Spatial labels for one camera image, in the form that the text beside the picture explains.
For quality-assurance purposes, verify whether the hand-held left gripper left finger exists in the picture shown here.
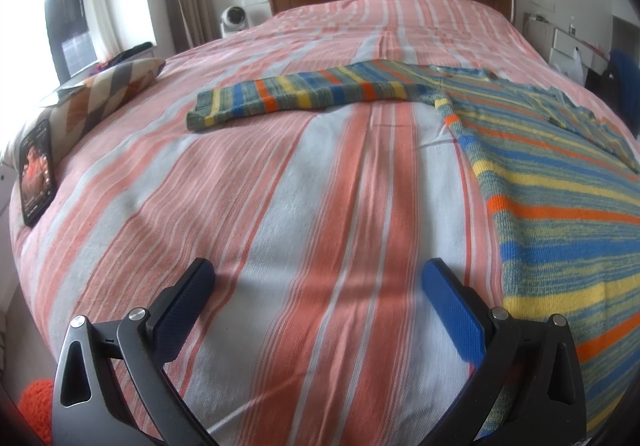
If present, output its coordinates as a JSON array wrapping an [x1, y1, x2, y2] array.
[[51, 257, 217, 446]]

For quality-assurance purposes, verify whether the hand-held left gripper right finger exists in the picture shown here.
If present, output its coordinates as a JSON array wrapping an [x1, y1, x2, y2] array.
[[421, 259, 587, 446]]

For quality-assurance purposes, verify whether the striped knit sweater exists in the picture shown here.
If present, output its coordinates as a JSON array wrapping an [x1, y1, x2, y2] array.
[[186, 59, 640, 437]]

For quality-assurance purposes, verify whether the pink striped bedspread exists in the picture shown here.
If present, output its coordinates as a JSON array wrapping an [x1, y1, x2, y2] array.
[[9, 0, 640, 446]]

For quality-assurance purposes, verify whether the orange fleece garment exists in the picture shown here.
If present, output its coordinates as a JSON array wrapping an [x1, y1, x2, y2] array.
[[20, 378, 54, 446]]

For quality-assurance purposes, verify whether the black smartphone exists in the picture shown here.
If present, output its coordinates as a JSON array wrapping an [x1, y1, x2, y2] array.
[[19, 119, 55, 228]]

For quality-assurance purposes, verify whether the striped brown grey pillow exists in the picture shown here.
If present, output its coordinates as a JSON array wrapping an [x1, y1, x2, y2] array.
[[0, 58, 167, 168]]

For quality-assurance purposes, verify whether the small silver device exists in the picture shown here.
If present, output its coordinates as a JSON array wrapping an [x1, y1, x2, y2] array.
[[37, 76, 93, 106]]

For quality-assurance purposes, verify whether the black item on sill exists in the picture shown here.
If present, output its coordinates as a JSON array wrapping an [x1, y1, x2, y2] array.
[[101, 42, 153, 68]]

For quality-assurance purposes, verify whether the white plastic bag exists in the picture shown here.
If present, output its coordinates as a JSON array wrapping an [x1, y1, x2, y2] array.
[[549, 46, 584, 85]]

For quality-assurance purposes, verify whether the blue jacket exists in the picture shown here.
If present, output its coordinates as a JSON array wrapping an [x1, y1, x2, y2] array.
[[607, 49, 640, 129]]

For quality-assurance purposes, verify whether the white round fan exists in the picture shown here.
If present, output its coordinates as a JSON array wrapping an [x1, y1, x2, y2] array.
[[220, 5, 251, 38]]

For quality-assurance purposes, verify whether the white box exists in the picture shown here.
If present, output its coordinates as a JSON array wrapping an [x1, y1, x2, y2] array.
[[550, 26, 597, 53]]

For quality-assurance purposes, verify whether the window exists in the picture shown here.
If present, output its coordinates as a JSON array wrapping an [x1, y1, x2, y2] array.
[[0, 0, 100, 88]]

